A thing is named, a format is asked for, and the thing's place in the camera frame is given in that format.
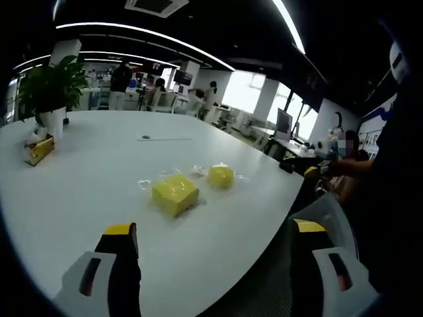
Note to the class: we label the person's dark clothing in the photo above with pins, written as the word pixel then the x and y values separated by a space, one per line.
pixel 396 165

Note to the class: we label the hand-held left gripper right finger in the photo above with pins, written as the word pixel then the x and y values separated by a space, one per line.
pixel 330 284

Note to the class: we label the green potted plant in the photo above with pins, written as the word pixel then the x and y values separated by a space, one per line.
pixel 53 86

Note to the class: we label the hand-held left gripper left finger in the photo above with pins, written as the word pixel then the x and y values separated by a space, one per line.
pixel 99 284

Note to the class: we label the clear plastic wrap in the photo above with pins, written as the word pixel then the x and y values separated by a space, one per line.
pixel 198 171
pixel 145 183

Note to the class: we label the ceiling air vent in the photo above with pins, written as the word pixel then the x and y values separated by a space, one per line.
pixel 156 6

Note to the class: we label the square yellow silicone block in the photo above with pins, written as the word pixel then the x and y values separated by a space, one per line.
pixel 175 195

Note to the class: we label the small black table object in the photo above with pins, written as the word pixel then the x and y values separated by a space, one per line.
pixel 66 121

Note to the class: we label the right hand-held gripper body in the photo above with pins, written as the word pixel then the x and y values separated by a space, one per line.
pixel 325 145

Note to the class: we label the wall screen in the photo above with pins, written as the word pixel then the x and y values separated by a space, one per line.
pixel 182 77

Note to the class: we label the long ceiling light strip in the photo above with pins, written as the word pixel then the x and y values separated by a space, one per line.
pixel 145 36
pixel 290 23

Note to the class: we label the computer monitor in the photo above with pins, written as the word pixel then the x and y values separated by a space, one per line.
pixel 283 125

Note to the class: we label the white chest device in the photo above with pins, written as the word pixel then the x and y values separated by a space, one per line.
pixel 398 61

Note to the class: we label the yellow tissue box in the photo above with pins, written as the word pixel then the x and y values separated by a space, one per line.
pixel 41 148

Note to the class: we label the round yellow silicone block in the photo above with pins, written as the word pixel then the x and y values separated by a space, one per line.
pixel 220 177

